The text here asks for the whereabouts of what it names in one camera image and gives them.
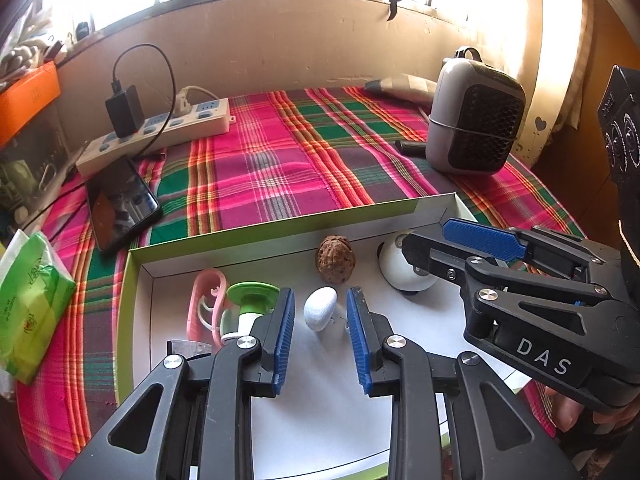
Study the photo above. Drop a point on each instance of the glass tank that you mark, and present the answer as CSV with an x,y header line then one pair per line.
x,y
30,170

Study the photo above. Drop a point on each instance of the white gloves bundle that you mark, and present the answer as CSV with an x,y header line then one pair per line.
x,y
25,55

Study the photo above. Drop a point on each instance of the beige striped pouch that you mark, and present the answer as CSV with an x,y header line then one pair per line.
x,y
405,86

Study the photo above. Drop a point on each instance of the orange box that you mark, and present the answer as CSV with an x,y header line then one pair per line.
x,y
30,100

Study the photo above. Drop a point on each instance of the white egg-shaped charm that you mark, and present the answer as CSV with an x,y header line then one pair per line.
x,y
320,305

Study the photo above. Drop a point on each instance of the green tissue pack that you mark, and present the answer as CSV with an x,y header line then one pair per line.
x,y
35,310

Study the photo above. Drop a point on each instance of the grey portable heater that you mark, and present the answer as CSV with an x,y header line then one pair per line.
x,y
450,125

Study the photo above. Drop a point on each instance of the heart print curtain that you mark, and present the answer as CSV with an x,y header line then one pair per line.
x,y
555,60

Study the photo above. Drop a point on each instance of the person's right hand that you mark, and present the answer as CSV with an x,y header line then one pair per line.
x,y
565,410

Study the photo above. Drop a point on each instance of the black rectangular lighter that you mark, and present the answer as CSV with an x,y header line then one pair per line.
x,y
192,346

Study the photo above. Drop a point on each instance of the brown walnut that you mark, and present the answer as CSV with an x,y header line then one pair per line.
x,y
335,260

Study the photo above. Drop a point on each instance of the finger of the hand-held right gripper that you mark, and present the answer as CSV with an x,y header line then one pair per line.
x,y
435,255
480,237

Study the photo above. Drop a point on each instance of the black charger adapter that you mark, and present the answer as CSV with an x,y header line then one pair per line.
x,y
125,110

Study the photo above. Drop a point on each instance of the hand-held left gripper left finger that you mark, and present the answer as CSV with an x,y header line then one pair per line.
x,y
282,340

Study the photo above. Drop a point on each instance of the plaid blanket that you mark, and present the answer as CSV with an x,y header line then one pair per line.
x,y
280,160

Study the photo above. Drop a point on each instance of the white power strip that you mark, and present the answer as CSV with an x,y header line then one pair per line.
x,y
210,116

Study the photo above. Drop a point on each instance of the green white suction holder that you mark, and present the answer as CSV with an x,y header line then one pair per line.
x,y
250,292

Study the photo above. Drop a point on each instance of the white panda toy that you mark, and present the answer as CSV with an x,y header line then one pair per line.
x,y
395,270

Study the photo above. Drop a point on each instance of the pink ear hook clip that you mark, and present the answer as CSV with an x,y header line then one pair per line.
x,y
195,305

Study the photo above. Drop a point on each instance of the small black windowsill item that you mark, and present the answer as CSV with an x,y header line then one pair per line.
x,y
82,31

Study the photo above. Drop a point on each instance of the black smartphone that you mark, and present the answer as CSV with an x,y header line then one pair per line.
x,y
120,205

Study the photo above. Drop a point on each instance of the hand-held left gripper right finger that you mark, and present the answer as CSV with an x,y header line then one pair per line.
x,y
357,340

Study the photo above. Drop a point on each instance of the white cardboard box green rim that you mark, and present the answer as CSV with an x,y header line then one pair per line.
x,y
310,410

